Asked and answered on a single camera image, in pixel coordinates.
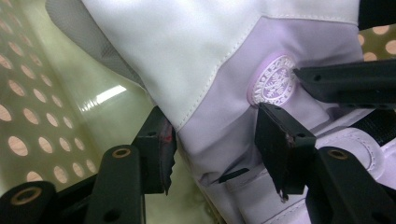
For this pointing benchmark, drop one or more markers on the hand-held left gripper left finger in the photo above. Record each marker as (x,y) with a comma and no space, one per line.
(155,155)

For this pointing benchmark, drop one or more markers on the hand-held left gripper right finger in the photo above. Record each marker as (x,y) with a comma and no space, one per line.
(280,149)

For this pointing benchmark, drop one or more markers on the pale green plastic basket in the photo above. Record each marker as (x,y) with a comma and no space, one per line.
(93,77)

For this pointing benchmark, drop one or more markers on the lilac glove with white fingers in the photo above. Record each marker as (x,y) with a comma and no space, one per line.
(193,46)

